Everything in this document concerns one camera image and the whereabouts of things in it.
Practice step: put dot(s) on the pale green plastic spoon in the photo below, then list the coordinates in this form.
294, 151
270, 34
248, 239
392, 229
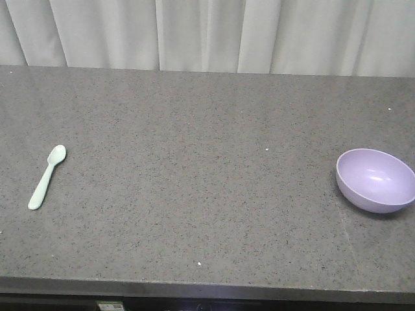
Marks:
56, 156

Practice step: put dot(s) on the lilac plastic bowl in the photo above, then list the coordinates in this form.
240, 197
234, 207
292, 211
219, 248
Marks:
375, 181

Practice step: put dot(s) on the white curtain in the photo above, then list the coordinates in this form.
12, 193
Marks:
346, 38

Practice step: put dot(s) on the black disinfection cabinet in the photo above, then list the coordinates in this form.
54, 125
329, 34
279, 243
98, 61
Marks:
235, 304

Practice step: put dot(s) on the black built-in dishwasher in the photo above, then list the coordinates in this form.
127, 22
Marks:
57, 302

